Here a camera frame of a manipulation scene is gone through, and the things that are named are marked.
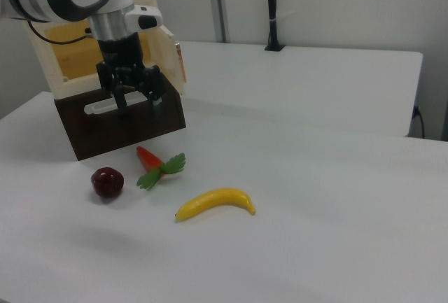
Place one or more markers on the cream toy cabinet body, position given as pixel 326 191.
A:
pixel 49 68

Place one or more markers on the yellow toy banana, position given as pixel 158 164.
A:
pixel 213 201

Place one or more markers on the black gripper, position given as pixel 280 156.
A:
pixel 122 58

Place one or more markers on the orange toy carrot green leaves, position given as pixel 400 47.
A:
pixel 151 160

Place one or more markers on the black pole with base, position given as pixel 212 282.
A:
pixel 272 9

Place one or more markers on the dark red toy fruit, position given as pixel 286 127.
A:
pixel 107 182

